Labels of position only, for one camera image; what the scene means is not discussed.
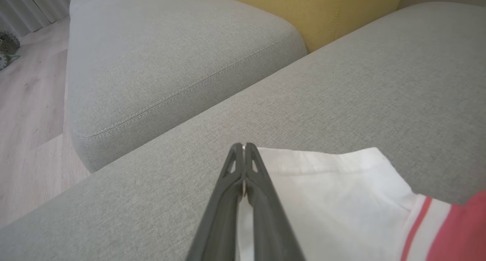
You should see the speckled grey round object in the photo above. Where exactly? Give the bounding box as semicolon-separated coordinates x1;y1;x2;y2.
0;30;21;71

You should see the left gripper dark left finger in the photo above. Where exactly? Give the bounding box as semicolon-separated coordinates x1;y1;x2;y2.
186;142;245;261

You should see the red and white shirt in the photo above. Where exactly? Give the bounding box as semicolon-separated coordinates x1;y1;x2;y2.
235;147;486;261

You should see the grey curtain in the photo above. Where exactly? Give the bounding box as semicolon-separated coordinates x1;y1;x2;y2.
0;0;73;37

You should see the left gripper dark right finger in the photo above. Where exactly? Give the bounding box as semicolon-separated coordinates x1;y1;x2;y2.
243;142;306;261

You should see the grey fabric sofa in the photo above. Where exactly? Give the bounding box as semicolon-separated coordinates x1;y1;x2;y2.
0;0;486;261

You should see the yellow sofa cushion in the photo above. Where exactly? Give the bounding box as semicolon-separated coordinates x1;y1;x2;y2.
197;0;405;54

